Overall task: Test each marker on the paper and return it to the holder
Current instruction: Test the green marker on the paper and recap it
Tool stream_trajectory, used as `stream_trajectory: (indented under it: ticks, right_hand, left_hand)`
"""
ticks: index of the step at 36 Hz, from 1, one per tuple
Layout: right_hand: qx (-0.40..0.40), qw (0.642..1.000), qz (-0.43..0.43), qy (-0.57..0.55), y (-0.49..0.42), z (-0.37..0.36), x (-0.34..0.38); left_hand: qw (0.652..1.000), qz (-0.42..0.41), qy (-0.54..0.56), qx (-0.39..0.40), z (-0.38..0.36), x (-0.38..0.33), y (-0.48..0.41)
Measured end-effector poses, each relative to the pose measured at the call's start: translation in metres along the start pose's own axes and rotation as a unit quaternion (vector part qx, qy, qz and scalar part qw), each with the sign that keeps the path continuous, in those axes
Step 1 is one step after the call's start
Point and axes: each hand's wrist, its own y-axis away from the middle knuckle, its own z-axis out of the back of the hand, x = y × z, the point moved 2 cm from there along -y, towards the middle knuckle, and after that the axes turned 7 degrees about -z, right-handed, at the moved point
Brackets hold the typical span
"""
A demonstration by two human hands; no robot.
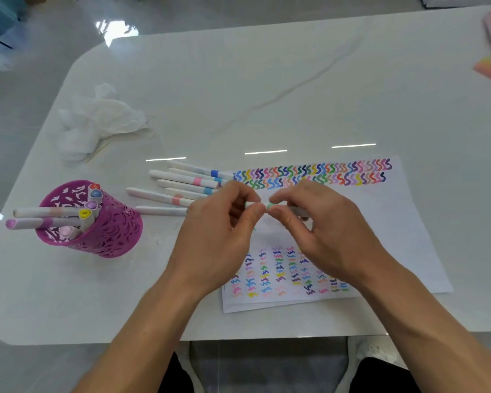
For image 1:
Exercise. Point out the person's left hand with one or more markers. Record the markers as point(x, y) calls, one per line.
point(212, 245)

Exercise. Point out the person's right hand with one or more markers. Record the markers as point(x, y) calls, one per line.
point(335, 237)

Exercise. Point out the light green banded white marker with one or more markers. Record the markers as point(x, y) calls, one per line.
point(296, 211)

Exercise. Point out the grey green banded white marker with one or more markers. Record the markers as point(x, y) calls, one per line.
point(159, 210)

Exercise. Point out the salmon banded white marker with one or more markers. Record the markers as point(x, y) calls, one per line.
point(151, 195)

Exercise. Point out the bunch of white markers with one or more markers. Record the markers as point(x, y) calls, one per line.
point(167, 175)

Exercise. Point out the pink perforated pen holder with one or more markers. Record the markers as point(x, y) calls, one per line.
point(118, 233)

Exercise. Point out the purple banded white marker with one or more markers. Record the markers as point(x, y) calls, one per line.
point(91, 205)

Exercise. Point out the yellow banded white marker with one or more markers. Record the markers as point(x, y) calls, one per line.
point(84, 214)

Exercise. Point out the red banded white marker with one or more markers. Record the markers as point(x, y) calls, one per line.
point(94, 187)

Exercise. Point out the peach banded white marker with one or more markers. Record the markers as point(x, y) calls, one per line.
point(32, 212)

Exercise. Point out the lilac banded white marker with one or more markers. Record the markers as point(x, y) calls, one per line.
point(20, 223)

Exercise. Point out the person's right forearm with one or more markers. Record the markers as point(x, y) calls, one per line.
point(433, 335)

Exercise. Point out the person's left forearm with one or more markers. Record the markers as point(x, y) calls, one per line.
point(139, 343)

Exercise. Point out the person's right white shoe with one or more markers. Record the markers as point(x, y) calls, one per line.
point(372, 349)

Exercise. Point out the black trousers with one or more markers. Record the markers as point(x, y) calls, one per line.
point(380, 378)

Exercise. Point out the crumpled white tissue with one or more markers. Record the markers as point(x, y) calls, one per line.
point(98, 118)

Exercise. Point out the blue curtain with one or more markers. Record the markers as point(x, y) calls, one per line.
point(0, 16)

